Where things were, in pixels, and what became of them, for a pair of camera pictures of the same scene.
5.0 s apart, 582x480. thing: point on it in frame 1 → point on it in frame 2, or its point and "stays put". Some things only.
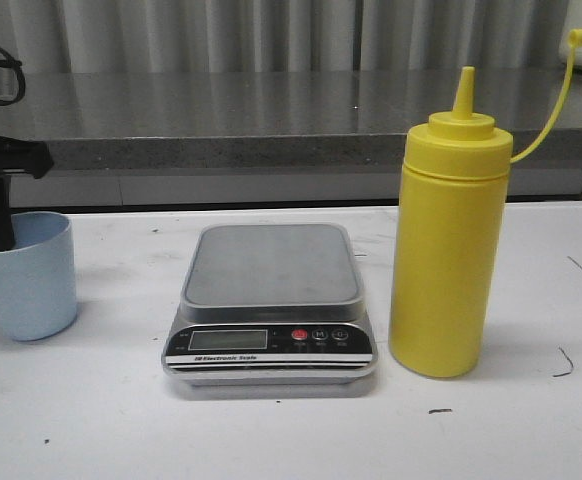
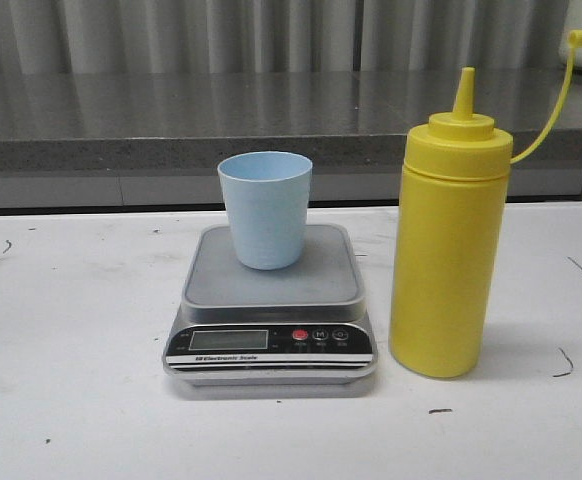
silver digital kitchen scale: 271,304 stays put
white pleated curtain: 276,37 stays put
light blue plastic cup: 32,285 → 267,197
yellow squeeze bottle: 451,207 stays put
